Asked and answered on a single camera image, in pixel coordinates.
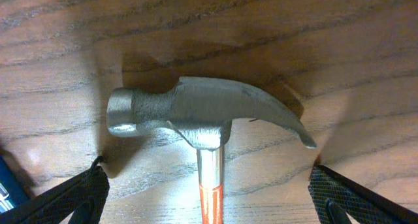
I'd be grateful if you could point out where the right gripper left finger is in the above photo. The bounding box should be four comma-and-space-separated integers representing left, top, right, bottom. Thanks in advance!
1, 156, 110, 223

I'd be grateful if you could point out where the small claw hammer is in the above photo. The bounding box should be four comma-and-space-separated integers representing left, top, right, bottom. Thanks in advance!
106, 77, 317, 223

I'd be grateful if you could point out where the precision screwdriver set case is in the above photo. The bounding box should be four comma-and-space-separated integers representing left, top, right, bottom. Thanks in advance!
0, 157, 30, 214

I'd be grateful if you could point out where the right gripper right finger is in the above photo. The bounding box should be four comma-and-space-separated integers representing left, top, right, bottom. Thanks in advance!
308, 165, 417, 224

